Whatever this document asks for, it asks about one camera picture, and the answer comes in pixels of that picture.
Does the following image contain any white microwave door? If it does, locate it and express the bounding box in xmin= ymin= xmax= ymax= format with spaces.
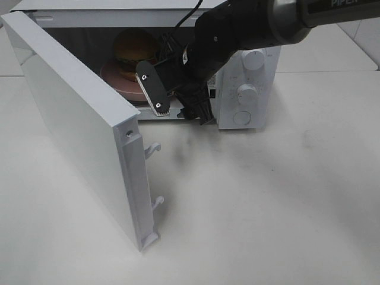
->
xmin=1 ymin=12 xmax=163 ymax=250

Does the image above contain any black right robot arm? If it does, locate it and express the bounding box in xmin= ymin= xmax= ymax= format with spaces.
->
xmin=147 ymin=1 xmax=379 ymax=124

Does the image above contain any white timer knob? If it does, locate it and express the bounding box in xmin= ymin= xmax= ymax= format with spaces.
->
xmin=237 ymin=84 xmax=258 ymax=105

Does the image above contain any burger with lettuce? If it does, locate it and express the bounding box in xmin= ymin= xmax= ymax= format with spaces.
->
xmin=112 ymin=28 xmax=160 ymax=82

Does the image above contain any white round door button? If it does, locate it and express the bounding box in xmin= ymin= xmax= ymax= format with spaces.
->
xmin=233 ymin=111 xmax=252 ymax=125

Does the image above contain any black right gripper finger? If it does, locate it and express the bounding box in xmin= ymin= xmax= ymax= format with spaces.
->
xmin=175 ymin=84 xmax=214 ymax=125
xmin=155 ymin=33 xmax=181 ymax=63

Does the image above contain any white upper power knob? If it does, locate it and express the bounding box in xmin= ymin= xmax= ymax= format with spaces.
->
xmin=241 ymin=49 xmax=266 ymax=71

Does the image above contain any pink round plate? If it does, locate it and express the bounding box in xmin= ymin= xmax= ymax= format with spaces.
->
xmin=100 ymin=59 xmax=147 ymax=105

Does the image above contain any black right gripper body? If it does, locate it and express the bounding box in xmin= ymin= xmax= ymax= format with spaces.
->
xmin=154 ymin=45 xmax=206 ymax=93

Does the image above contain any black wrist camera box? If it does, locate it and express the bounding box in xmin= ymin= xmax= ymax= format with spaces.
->
xmin=136 ymin=61 xmax=170 ymax=117

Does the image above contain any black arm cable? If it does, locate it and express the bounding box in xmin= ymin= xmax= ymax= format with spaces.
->
xmin=169 ymin=0 xmax=204 ymax=35

